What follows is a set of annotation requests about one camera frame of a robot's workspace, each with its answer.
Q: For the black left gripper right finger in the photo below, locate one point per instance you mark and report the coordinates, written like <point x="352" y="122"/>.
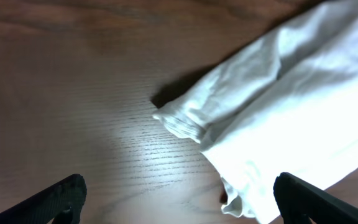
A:
<point x="302" y="203"/>

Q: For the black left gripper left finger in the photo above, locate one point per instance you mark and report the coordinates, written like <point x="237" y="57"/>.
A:
<point x="62" y="202"/>

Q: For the white Puma t-shirt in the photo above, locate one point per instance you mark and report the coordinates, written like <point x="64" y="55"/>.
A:
<point x="288" y="102"/>

